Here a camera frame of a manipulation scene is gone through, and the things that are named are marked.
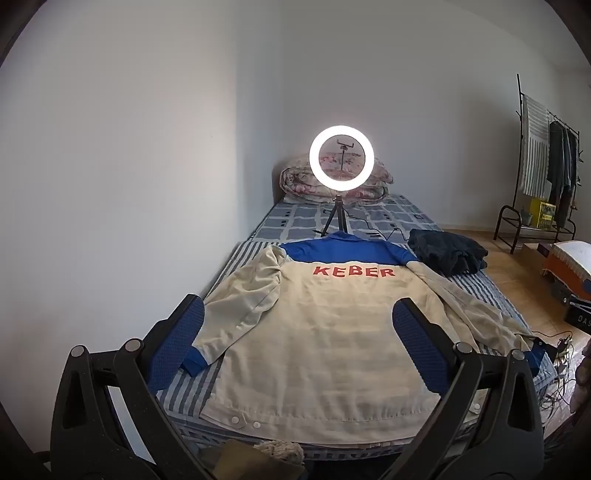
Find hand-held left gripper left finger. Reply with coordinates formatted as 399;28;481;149
50;294;218;480

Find black phone holder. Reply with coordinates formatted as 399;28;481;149
337;137;354;172

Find grey striped towel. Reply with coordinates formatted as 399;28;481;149
517;95;552;197

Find dark blue clothes pile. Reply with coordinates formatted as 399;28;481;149
409;228;489;277

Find black cable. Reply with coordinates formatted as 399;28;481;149
346;213;411;243

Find black clothes rack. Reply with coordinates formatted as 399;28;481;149
494;74;580;254

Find folded floral quilt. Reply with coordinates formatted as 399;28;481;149
279;154;395;204

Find black box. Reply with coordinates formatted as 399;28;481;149
563;300;591;330

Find tangle of black cables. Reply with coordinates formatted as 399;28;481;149
531;330;578;416

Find white ring light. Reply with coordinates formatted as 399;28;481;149
309;124;375;191

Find orange bench with white cover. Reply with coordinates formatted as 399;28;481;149
541;240;591;296

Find dark hanging clothes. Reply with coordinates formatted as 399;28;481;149
547;121;580;227

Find yellow box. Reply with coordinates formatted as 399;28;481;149
529;198;557;228

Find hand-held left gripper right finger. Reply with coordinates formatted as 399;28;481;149
392;298;546;480

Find beige and blue jacket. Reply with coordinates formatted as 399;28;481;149
180;231;548;455

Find blue checkered bed sheet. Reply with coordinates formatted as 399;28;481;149
249;193;444;244

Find beige fuzzy object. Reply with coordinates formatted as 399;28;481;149
255;440;304;464

